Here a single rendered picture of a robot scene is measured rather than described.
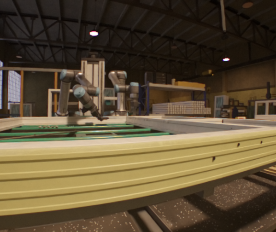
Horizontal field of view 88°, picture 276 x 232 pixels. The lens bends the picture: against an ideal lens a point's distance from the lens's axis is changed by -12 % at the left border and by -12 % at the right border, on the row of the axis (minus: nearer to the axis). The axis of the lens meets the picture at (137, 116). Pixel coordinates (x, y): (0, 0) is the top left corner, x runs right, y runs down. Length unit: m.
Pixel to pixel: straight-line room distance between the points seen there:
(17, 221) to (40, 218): 0.03
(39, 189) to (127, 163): 0.11
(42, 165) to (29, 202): 0.05
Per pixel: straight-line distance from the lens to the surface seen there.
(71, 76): 1.98
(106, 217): 0.68
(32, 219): 0.26
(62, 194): 0.21
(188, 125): 0.81
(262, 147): 0.41
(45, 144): 0.25
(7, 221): 0.27
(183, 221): 0.67
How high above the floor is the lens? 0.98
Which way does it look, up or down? 1 degrees down
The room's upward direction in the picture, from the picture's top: straight up
